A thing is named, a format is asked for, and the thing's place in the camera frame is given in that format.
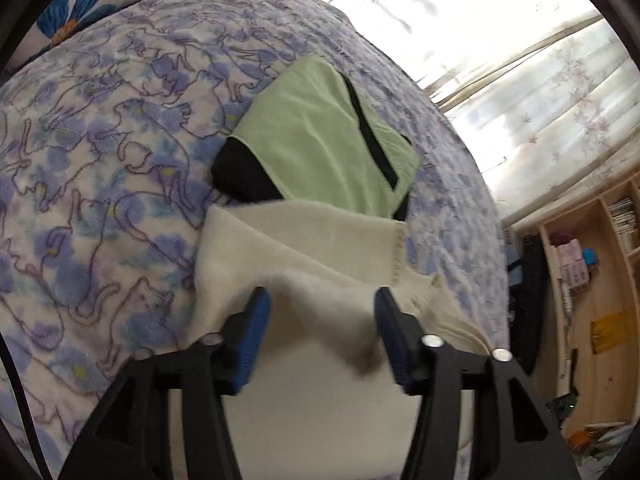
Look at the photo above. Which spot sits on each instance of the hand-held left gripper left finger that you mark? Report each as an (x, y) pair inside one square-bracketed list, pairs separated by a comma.
[(255, 330)]

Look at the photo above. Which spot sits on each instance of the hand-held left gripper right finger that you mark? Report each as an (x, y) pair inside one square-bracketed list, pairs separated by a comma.
[(392, 330)]

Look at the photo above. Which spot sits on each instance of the white knit cardigan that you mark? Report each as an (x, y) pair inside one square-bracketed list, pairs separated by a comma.
[(310, 260)]

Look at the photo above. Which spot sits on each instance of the black hanging clothing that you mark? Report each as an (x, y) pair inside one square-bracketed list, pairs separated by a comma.
[(530, 300)]

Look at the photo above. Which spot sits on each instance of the stack of pink boxes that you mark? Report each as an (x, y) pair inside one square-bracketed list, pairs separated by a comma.
[(572, 265)]

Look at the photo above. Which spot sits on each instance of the purple floral bed blanket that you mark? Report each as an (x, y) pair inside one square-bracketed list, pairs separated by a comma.
[(110, 185)]

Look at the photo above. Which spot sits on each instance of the green and black garment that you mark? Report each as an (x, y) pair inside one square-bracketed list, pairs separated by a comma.
[(320, 135)]

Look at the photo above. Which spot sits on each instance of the small blue box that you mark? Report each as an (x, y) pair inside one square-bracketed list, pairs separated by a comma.
[(590, 256)]

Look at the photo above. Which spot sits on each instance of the wooden shelf unit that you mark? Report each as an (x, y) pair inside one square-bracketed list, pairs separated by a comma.
[(600, 390)]

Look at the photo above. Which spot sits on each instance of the yellow cloth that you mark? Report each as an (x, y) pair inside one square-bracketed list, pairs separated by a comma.
[(609, 334)]

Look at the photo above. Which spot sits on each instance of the row of books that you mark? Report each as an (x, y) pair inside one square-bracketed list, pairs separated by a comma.
[(624, 222)]

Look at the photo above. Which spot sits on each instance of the sheer leaf print curtain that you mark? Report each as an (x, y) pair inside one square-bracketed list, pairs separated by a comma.
[(560, 120), (450, 5)]

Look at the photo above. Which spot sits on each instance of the blue flower print quilt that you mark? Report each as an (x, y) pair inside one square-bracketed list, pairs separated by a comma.
[(75, 5)]

